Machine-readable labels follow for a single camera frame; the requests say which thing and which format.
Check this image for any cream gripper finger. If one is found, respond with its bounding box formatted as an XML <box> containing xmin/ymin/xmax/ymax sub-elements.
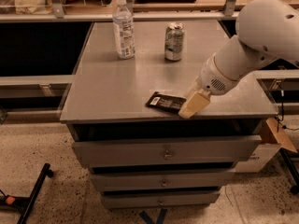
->
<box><xmin>178</xmin><ymin>90</ymin><xmax>210</xmax><ymax>119</ymax></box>
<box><xmin>184</xmin><ymin>77</ymin><xmax>201</xmax><ymax>98</ymax></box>

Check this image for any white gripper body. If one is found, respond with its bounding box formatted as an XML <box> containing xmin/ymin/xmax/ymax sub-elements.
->
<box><xmin>197</xmin><ymin>54</ymin><xmax>241</xmax><ymax>95</ymax></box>

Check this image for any black rxbar chocolate wrapper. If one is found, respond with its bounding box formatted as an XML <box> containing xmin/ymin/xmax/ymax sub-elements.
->
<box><xmin>145</xmin><ymin>91</ymin><xmax>186</xmax><ymax>113</ymax></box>

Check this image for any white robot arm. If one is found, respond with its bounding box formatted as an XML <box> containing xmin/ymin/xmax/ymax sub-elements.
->
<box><xmin>178</xmin><ymin>0</ymin><xmax>299</xmax><ymax>119</ymax></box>

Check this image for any green 7up can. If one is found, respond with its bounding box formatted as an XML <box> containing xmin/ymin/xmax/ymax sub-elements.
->
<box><xmin>164</xmin><ymin>22</ymin><xmax>185</xmax><ymax>61</ymax></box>

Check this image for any top grey drawer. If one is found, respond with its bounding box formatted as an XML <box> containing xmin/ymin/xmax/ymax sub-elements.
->
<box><xmin>73</xmin><ymin>135</ymin><xmax>262</xmax><ymax>168</ymax></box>

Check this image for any grey drawer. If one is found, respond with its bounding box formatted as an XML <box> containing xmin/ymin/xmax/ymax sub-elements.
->
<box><xmin>91</xmin><ymin>169</ymin><xmax>235</xmax><ymax>192</ymax></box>
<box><xmin>73</xmin><ymin>135</ymin><xmax>262</xmax><ymax>168</ymax></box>
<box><xmin>101</xmin><ymin>190</ymin><xmax>220</xmax><ymax>209</ymax></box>

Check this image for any grey drawer cabinet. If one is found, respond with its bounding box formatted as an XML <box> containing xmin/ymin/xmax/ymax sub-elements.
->
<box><xmin>61</xmin><ymin>21</ymin><xmax>277</xmax><ymax>209</ymax></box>

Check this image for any cardboard box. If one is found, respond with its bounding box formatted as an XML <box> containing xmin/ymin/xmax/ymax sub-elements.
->
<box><xmin>235</xmin><ymin>118</ymin><xmax>298</xmax><ymax>173</ymax></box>

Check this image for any clear plastic water bottle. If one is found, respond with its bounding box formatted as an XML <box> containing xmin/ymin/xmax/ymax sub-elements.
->
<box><xmin>112</xmin><ymin>0</ymin><xmax>135</xmax><ymax>59</ymax></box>

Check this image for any middle grey drawer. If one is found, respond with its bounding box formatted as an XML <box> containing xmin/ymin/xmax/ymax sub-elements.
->
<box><xmin>91</xmin><ymin>169</ymin><xmax>235</xmax><ymax>192</ymax></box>

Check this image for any bottom grey drawer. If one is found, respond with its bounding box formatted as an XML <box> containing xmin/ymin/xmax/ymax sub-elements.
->
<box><xmin>101</xmin><ymin>190</ymin><xmax>220</xmax><ymax>209</ymax></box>

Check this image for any black stand leg right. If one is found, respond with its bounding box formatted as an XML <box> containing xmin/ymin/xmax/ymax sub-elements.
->
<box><xmin>279</xmin><ymin>148</ymin><xmax>299</xmax><ymax>195</ymax></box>

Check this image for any black stand leg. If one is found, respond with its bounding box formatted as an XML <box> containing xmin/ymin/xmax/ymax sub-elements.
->
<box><xmin>279</xmin><ymin>148</ymin><xmax>299</xmax><ymax>195</ymax></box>
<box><xmin>0</xmin><ymin>162</ymin><xmax>55</xmax><ymax>224</ymax></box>

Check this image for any black stand leg left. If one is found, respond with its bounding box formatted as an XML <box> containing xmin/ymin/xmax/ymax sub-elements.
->
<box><xmin>0</xmin><ymin>162</ymin><xmax>55</xmax><ymax>224</ymax></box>

